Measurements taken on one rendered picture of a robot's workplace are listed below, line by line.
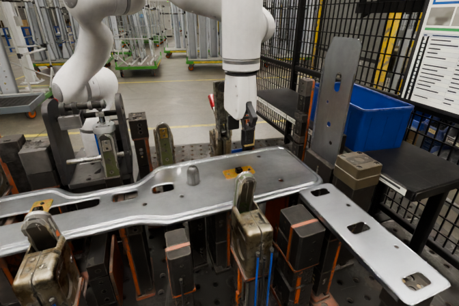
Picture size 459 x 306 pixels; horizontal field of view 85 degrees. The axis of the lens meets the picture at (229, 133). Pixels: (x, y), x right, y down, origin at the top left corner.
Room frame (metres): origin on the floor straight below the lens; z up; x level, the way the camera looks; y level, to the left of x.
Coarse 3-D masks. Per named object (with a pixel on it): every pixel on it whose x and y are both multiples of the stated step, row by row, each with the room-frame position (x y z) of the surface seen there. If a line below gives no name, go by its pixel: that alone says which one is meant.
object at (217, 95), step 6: (216, 84) 0.71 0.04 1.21; (222, 84) 0.69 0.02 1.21; (216, 90) 0.71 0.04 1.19; (222, 90) 0.69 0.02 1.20; (216, 96) 0.71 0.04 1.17; (222, 96) 0.72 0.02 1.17; (216, 102) 0.71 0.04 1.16; (222, 102) 0.72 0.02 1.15; (216, 108) 0.71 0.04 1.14; (222, 108) 0.72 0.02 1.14; (216, 114) 0.71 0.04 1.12; (222, 114) 0.72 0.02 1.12; (216, 120) 0.71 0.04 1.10; (222, 120) 0.71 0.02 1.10; (216, 126) 0.71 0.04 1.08; (228, 132) 0.70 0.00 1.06
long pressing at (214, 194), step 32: (224, 160) 0.64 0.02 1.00; (256, 160) 0.64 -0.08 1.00; (288, 160) 0.64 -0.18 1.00; (32, 192) 0.49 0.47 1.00; (64, 192) 0.49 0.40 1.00; (96, 192) 0.49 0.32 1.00; (128, 192) 0.50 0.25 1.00; (192, 192) 0.49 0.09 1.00; (224, 192) 0.49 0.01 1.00; (256, 192) 0.49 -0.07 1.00; (288, 192) 0.50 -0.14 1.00; (64, 224) 0.39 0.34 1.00; (96, 224) 0.39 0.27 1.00; (128, 224) 0.39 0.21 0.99; (160, 224) 0.40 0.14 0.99; (0, 256) 0.32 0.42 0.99
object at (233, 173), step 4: (236, 168) 0.58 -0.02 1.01; (240, 168) 0.58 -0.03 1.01; (244, 168) 0.59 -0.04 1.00; (248, 168) 0.59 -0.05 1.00; (252, 168) 0.59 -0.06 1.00; (224, 172) 0.57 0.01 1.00; (228, 172) 0.57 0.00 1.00; (232, 172) 0.57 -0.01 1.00; (236, 172) 0.57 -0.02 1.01; (240, 172) 0.57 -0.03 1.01; (252, 172) 0.57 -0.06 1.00; (228, 176) 0.55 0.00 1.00; (232, 176) 0.55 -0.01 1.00
